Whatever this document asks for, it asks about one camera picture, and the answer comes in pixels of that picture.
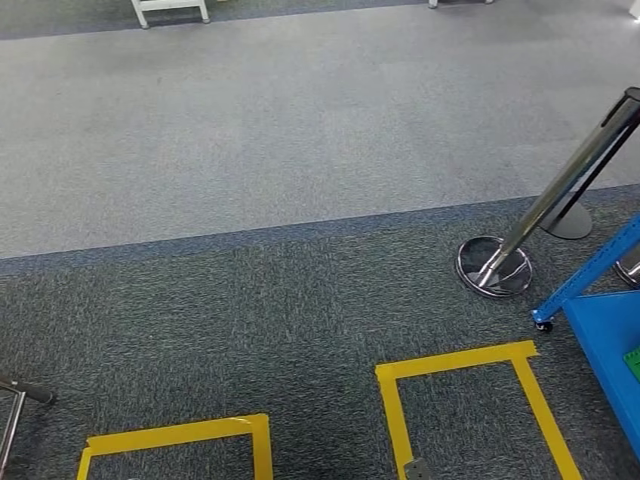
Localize blue metal shelf rack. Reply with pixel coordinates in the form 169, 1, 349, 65
531, 215, 640, 462

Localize white furniture legs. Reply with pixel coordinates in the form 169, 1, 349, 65
131, 0, 211, 30

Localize chrome stanchion post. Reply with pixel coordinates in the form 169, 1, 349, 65
454, 87, 640, 299
614, 245, 640, 289

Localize black stanchion post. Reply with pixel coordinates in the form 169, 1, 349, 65
540, 119, 640, 241

